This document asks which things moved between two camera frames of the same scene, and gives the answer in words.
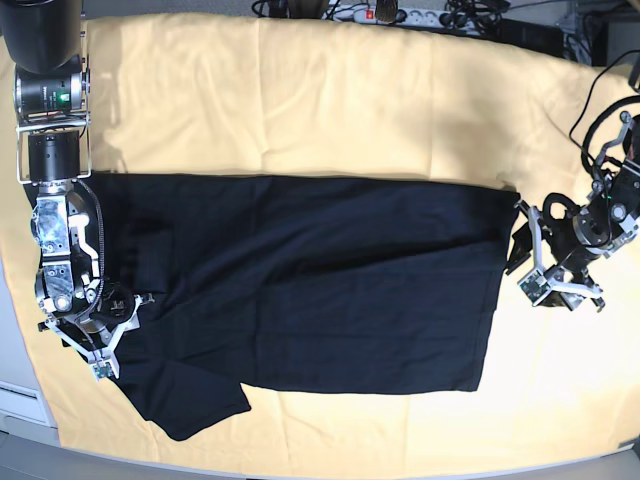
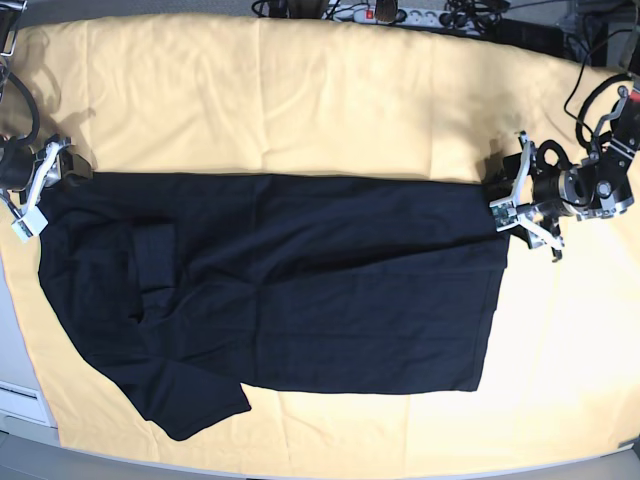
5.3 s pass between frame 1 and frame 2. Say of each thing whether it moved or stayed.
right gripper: moved
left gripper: moved
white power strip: stayed
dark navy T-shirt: stayed
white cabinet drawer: stayed
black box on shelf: stayed
